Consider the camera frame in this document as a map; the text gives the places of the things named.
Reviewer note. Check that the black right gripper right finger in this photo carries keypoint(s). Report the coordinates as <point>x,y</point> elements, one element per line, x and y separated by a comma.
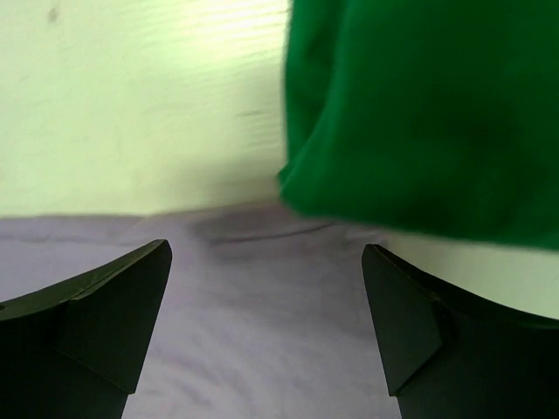
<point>448,353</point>

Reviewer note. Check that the purple t shirt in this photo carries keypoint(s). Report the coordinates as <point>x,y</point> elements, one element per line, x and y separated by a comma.
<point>265,315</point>

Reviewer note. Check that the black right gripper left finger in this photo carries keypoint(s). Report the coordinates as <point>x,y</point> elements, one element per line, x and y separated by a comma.
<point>76,349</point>

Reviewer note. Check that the green folded t shirt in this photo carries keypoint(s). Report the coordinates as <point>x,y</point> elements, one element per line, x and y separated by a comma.
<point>435,117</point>

